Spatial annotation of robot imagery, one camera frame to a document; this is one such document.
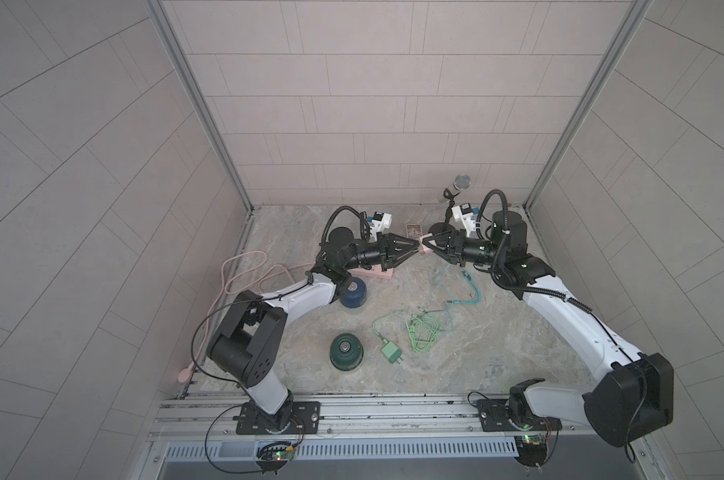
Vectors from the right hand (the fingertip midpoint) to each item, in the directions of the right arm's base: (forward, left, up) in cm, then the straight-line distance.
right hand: (426, 247), depth 70 cm
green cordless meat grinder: (-17, +21, -18) cm, 32 cm away
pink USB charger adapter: (-1, +1, 0) cm, 1 cm away
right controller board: (-37, -21, -31) cm, 53 cm away
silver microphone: (+23, -14, 0) cm, 26 cm away
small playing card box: (+28, -3, -27) cm, 39 cm away
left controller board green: (-36, +37, -25) cm, 57 cm away
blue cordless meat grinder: (-1, +19, -18) cm, 26 cm away
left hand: (0, +2, -1) cm, 2 cm away
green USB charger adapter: (-15, +9, -26) cm, 32 cm away
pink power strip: (+10, +12, -24) cm, 29 cm away
